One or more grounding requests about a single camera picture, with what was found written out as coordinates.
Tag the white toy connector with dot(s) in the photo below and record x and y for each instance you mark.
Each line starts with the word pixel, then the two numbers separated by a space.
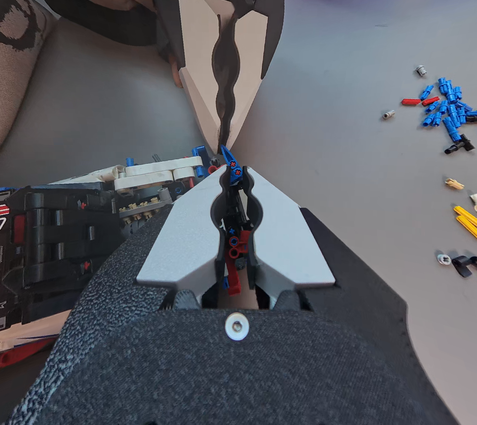
pixel 474 198

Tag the toy race car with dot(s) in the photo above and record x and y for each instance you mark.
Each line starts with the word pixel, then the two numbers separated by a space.
pixel 56 231

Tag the grey toy bush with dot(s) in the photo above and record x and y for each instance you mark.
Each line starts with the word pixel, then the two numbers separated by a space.
pixel 443 259

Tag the yellow toy axle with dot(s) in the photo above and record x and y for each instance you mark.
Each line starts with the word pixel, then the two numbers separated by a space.
pixel 467 227
pixel 465 213

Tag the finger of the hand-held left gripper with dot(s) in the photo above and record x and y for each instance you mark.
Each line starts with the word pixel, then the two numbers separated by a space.
pixel 193 41
pixel 251 52

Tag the person's beige sweater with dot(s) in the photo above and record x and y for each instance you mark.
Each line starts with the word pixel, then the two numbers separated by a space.
pixel 15 71

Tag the person's left hand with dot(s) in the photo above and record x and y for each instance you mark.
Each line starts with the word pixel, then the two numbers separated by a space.
pixel 175 69

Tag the red toy axle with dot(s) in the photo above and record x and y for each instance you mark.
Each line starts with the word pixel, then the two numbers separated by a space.
pixel 411 101
pixel 431 100

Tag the pile of blue connector pins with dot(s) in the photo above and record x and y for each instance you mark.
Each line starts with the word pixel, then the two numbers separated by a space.
pixel 451 112

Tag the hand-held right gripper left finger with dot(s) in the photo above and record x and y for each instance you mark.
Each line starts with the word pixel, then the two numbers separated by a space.
pixel 182 246

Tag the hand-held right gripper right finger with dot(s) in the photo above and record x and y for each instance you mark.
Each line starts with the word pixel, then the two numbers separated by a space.
pixel 290 246

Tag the blue and red toy piece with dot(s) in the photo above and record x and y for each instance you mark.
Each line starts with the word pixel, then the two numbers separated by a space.
pixel 235 173

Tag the tan toy pin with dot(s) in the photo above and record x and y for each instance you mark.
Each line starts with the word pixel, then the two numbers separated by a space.
pixel 454 183

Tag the grey toy pin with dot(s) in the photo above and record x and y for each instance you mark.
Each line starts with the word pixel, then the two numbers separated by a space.
pixel 388 114
pixel 421 71

